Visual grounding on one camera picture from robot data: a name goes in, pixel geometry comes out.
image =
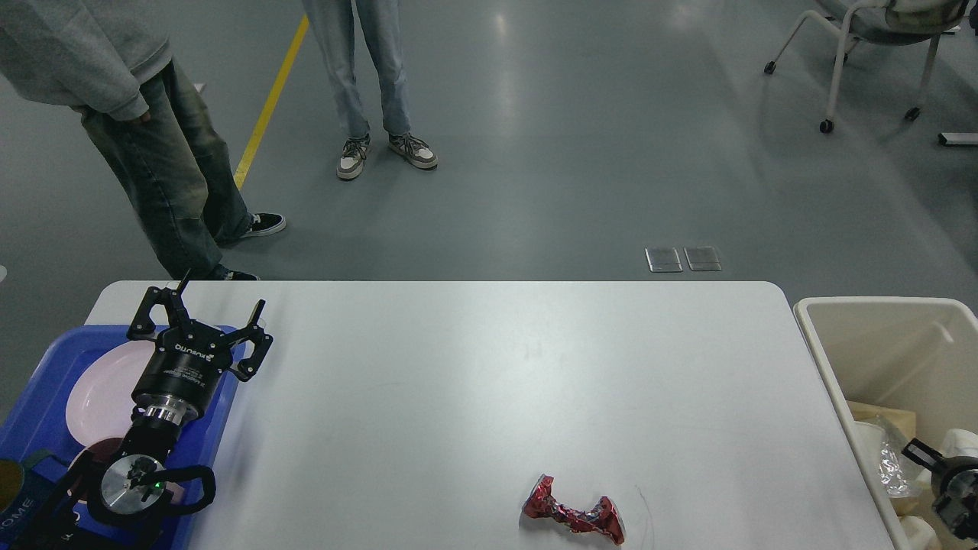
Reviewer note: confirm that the left metal floor socket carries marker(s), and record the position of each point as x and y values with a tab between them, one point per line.
664	260

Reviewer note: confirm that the white paper cup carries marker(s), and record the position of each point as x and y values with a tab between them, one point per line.
870	439

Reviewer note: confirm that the white bar on floor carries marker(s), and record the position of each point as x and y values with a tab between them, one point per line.
958	139

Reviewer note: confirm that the person's far leg and shoe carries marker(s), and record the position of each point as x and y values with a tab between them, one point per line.
198	163

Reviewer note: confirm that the patterned paper cup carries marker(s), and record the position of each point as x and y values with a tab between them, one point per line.
959	449

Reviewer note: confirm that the dark blue mug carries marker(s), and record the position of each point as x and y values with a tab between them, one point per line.
25	487

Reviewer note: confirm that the metal floor socket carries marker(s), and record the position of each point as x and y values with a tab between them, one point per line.
664	260
703	258

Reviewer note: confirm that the aluminium foil tray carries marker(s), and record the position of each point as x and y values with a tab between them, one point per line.
892	466

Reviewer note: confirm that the pink plate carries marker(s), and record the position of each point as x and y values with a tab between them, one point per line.
100	404

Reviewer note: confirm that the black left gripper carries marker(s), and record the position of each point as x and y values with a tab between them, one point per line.
182	370

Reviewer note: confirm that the red foil wrapper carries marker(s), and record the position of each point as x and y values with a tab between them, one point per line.
603	518

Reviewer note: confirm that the person's near leg and shoe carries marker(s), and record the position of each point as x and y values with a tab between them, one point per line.
135	153

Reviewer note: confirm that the person's leg and shoe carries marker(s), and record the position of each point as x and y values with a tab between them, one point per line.
135	153
198	163

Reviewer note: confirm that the grey hoodie torso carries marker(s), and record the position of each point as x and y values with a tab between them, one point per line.
92	53

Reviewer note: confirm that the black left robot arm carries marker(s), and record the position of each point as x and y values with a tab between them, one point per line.
128	497

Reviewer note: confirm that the white office chair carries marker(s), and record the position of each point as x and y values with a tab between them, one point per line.
892	23

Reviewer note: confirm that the brown paper bag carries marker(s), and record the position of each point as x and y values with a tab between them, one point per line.
907	422

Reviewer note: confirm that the person's leg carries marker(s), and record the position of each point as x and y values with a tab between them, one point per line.
381	26
333	25

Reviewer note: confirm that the right metal floor socket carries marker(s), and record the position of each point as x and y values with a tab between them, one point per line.
703	258

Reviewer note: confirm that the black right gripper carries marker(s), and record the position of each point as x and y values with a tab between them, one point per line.
954	482

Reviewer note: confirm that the beige plastic bin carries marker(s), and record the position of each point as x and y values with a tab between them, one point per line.
912	354

